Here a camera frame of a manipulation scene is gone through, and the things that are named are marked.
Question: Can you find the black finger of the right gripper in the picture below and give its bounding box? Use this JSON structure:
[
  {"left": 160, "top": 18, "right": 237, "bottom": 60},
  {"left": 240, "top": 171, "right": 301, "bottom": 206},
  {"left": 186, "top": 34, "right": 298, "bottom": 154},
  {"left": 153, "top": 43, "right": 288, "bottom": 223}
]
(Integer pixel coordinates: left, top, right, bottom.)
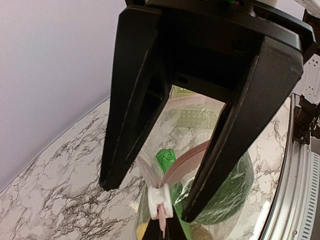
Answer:
[
  {"left": 99, "top": 7, "right": 172, "bottom": 191},
  {"left": 181, "top": 37, "right": 303, "bottom": 223}
]

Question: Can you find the clear zip top bag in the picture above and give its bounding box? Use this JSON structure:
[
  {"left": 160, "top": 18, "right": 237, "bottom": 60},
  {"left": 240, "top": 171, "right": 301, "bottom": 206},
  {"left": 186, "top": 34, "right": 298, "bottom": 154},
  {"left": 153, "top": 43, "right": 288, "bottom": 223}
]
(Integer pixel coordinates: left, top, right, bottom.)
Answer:
[{"left": 134, "top": 84, "right": 256, "bottom": 240}]

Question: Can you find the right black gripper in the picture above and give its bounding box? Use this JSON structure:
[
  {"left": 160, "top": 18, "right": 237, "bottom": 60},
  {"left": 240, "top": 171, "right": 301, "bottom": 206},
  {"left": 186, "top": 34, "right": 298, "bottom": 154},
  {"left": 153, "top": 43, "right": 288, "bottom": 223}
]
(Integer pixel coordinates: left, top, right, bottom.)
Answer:
[{"left": 126, "top": 0, "right": 315, "bottom": 102}]

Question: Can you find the beige perforated plastic basket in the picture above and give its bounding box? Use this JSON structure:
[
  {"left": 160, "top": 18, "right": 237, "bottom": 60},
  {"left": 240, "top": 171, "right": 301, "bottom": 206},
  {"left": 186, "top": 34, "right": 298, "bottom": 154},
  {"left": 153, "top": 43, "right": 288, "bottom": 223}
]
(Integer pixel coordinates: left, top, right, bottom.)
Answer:
[{"left": 167, "top": 86, "right": 224, "bottom": 129}]

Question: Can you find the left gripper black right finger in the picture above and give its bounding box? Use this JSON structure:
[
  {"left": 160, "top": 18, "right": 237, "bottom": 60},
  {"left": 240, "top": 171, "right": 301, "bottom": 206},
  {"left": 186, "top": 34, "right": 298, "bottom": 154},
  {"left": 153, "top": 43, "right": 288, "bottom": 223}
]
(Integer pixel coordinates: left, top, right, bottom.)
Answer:
[{"left": 166, "top": 216, "right": 190, "bottom": 240}]

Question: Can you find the green white bok choy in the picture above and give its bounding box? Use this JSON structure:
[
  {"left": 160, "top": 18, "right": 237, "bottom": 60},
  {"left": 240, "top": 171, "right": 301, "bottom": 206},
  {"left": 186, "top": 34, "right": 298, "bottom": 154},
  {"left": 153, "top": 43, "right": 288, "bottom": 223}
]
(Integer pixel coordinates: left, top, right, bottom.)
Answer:
[{"left": 170, "top": 152, "right": 254, "bottom": 240}]

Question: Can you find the front aluminium rail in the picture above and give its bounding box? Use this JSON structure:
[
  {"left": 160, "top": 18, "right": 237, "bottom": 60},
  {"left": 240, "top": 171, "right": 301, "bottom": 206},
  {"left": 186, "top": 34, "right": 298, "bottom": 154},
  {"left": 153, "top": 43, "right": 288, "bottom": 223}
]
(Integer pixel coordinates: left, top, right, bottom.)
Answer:
[{"left": 259, "top": 94, "right": 320, "bottom": 240}]

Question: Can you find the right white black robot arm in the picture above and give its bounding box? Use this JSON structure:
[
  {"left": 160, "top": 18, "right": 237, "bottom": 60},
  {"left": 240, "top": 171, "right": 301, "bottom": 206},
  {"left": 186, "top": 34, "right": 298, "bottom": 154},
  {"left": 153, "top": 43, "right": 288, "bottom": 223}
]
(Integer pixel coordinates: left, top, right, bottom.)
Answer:
[{"left": 99, "top": 0, "right": 320, "bottom": 222}]

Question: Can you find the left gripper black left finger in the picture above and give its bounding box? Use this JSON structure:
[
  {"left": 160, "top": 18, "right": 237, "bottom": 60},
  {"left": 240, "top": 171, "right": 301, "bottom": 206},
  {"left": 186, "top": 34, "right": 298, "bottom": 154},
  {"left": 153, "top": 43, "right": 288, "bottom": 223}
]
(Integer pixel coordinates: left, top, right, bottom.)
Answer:
[{"left": 143, "top": 219, "right": 164, "bottom": 240}]

